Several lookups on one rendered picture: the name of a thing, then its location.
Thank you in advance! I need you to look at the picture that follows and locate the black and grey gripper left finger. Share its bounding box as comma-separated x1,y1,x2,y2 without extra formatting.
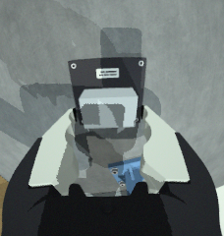
1,107,80,236

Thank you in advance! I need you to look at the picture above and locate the light grey slotted block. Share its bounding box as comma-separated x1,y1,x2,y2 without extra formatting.
79,88,138,129

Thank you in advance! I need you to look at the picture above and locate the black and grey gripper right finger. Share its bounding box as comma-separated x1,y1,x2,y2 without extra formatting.
140,105,222,236

